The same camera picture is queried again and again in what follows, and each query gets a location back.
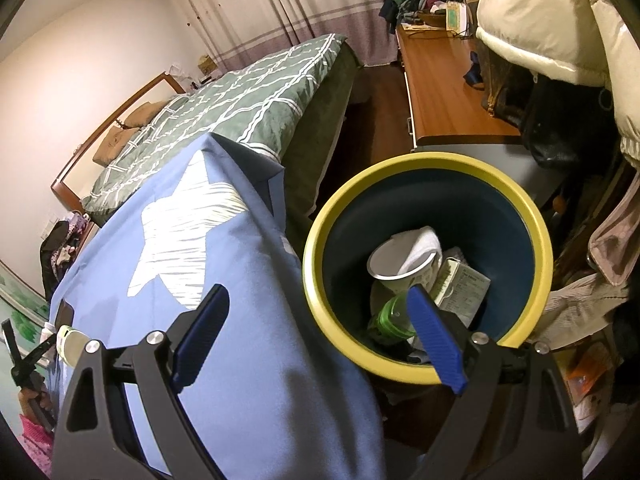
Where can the wooden desk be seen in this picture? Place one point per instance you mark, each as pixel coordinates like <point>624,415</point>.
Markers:
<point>440,95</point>

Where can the yellow-rimmed dark bin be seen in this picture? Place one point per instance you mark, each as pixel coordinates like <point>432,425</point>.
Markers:
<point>312,270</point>

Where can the paper carton with barcode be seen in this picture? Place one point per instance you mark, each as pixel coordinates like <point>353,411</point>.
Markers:
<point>465,290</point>

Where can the patterned clothes heap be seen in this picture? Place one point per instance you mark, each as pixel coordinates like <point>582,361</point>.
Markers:
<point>75,232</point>

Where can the white puffer jacket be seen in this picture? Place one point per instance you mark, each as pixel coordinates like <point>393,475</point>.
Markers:
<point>540,20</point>

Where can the white plastic cup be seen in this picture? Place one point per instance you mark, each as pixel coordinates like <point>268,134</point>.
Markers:
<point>390,260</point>

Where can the green striped duvet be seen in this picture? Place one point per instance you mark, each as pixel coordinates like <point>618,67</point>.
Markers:
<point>240,95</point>

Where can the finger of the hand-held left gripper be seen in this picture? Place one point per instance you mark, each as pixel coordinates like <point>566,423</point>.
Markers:
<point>41,352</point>
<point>11,345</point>

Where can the brown patterned bag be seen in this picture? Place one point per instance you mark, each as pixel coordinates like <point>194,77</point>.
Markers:
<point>505,90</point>

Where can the white tissue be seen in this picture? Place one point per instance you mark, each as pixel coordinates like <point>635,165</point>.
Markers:
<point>422,245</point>

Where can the dark jacket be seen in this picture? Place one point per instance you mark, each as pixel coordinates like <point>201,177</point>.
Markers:
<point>50,260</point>

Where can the brown pillow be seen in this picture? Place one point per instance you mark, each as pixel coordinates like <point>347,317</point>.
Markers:
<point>115,146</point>
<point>145,115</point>

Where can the green plastic bottle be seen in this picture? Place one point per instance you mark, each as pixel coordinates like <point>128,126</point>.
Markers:
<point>392,317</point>

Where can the person's left hand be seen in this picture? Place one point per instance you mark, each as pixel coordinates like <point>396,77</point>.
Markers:
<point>37,407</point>

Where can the blue star tablecloth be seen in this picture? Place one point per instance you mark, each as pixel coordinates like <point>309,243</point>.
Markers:
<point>250,410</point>

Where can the pink curtain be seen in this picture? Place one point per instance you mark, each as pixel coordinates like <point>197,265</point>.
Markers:
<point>300,5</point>

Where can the black bag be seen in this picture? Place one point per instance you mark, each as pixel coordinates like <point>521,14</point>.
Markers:
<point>565,125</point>

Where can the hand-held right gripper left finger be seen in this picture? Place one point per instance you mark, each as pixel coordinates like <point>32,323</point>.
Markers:
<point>200,335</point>

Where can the wooden bed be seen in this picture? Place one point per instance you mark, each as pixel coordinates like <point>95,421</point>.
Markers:
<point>310,160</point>

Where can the beige garment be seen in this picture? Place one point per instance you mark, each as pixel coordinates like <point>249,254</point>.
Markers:
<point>617,245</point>

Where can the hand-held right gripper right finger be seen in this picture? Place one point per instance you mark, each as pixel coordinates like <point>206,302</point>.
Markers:
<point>440,345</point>

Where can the small cardboard box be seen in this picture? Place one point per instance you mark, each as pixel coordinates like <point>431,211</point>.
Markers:
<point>206,65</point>

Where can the green white box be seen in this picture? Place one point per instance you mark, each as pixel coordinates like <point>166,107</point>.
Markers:
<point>456,16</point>

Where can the orange packet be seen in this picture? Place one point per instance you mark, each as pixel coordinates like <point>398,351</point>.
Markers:
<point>590,380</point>

